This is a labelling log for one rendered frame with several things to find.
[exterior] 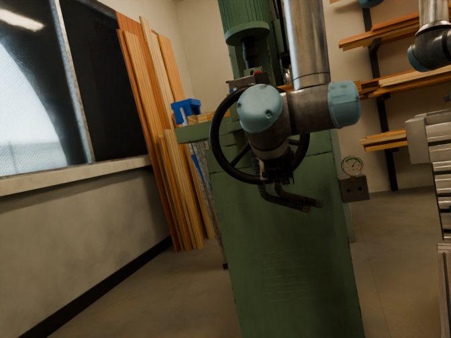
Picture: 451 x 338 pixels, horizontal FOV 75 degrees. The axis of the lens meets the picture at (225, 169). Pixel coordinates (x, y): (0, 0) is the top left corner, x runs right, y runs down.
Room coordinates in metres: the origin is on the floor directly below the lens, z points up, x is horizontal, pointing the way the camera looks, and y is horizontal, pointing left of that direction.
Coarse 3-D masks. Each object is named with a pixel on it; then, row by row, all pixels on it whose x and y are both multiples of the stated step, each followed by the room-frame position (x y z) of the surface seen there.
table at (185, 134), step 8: (224, 120) 1.05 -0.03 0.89; (176, 128) 1.09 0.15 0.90; (184, 128) 1.09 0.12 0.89; (192, 128) 1.08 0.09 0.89; (200, 128) 1.07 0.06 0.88; (208, 128) 1.07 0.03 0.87; (224, 128) 1.05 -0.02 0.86; (232, 128) 0.95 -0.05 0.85; (240, 128) 0.95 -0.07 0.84; (184, 136) 1.09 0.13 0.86; (192, 136) 1.08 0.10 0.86; (200, 136) 1.07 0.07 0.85; (208, 136) 1.07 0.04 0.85
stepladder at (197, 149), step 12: (180, 108) 1.96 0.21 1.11; (192, 108) 2.11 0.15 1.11; (180, 120) 1.98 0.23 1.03; (192, 144) 1.95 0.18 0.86; (204, 144) 2.09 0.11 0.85; (192, 156) 1.96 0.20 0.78; (204, 156) 2.11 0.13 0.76; (204, 168) 1.94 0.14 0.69; (204, 180) 1.95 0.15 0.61; (204, 192) 1.95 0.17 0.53; (216, 228) 1.94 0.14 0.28
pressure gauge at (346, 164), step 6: (348, 156) 0.92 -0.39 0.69; (354, 156) 0.90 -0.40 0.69; (342, 162) 0.92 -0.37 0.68; (348, 162) 0.91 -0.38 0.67; (360, 162) 0.90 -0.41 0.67; (342, 168) 0.91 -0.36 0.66; (348, 168) 0.91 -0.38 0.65; (354, 168) 0.91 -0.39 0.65; (360, 168) 0.90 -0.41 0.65; (348, 174) 0.91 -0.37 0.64; (354, 174) 0.91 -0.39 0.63
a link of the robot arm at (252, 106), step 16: (240, 96) 0.49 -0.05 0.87; (256, 96) 0.48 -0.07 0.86; (272, 96) 0.47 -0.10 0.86; (240, 112) 0.48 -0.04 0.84; (256, 112) 0.47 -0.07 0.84; (272, 112) 0.46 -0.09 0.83; (288, 112) 0.48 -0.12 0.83; (256, 128) 0.48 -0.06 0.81; (272, 128) 0.49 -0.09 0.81; (288, 128) 0.49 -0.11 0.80; (256, 144) 0.54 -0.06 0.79; (272, 144) 0.53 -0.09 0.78
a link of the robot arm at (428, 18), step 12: (420, 0) 1.09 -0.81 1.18; (432, 0) 1.05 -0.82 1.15; (444, 0) 1.04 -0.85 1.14; (420, 12) 1.09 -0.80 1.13; (432, 12) 1.05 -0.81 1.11; (444, 12) 1.04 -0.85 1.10; (420, 24) 1.09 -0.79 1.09; (432, 24) 1.04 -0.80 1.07; (444, 24) 1.02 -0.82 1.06; (420, 36) 1.06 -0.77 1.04; (432, 36) 1.03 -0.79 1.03; (408, 48) 1.12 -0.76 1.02; (420, 48) 1.06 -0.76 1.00; (432, 48) 1.02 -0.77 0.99; (420, 60) 1.07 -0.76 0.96; (432, 60) 1.03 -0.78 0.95; (444, 60) 1.01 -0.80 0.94
